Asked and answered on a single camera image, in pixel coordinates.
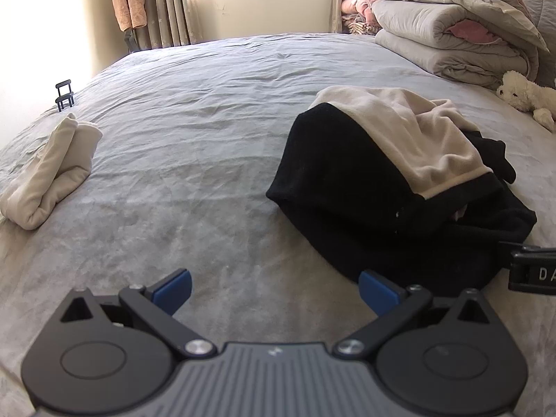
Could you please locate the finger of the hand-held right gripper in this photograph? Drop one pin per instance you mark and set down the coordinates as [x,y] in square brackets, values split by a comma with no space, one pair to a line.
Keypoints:
[510,246]

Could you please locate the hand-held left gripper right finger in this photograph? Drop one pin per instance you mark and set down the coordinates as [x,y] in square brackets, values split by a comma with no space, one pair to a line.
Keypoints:
[377,294]

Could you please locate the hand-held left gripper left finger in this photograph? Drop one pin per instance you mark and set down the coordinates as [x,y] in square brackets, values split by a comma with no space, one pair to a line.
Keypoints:
[174,290]

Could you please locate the black garment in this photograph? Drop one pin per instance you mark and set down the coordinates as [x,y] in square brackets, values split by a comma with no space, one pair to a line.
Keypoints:
[343,191]

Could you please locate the beige garment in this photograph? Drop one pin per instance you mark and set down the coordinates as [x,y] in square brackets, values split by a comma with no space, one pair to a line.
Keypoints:
[412,134]
[52,173]

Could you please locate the white plush toy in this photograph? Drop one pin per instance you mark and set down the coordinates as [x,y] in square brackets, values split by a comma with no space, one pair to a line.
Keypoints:
[523,95]

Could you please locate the folded beige garment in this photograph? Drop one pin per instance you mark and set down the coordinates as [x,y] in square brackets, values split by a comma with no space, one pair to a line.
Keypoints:
[52,173]

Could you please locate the small black stand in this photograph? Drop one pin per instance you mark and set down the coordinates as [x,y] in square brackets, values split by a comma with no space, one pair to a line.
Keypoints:
[64,94]

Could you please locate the folded grey duvet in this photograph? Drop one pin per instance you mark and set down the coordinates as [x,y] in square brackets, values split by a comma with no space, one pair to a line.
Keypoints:
[430,30]

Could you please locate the grey quilted headboard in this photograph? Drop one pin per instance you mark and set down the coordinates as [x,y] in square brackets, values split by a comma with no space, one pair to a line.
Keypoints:
[536,4]

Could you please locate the pink blanket pile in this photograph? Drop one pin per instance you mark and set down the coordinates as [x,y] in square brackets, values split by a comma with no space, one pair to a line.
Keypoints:
[358,11]

